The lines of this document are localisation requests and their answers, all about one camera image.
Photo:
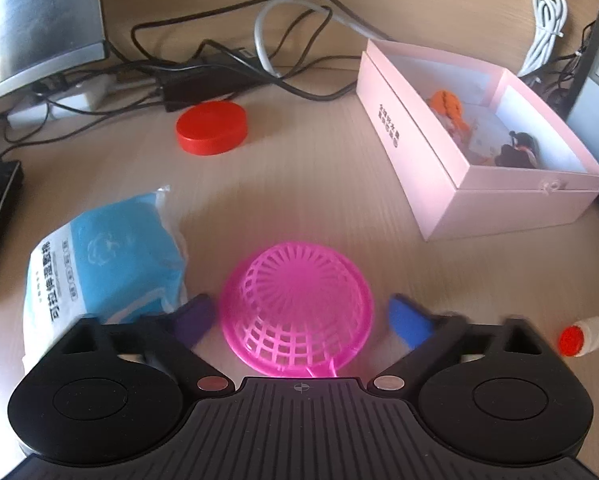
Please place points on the pink plastic mesh basket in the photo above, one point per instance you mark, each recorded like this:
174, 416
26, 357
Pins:
294, 300

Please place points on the wooden desktop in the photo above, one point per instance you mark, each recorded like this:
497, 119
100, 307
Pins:
304, 195

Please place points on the silver-edged computer monitor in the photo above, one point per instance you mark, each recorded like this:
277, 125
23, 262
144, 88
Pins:
44, 25

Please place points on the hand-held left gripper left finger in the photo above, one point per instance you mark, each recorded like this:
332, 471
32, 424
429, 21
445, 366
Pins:
194, 317

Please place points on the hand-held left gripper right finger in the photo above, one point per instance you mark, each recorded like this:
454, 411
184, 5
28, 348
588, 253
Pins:
409, 322

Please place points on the red round lid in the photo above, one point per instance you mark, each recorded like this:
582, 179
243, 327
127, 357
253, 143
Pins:
212, 127

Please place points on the white power strip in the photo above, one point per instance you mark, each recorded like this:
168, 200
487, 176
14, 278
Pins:
74, 95

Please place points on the small toy figure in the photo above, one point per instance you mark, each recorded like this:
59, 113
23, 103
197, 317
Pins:
517, 152

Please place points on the blue and white packet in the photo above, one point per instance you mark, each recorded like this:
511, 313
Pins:
109, 255

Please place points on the pink cardboard box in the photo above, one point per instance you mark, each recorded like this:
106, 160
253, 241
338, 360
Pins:
419, 160

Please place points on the small white red-capped bottle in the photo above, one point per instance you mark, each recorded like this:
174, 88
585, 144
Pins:
592, 332

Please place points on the orange plastic toy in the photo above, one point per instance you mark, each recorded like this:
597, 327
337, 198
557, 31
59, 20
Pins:
444, 102

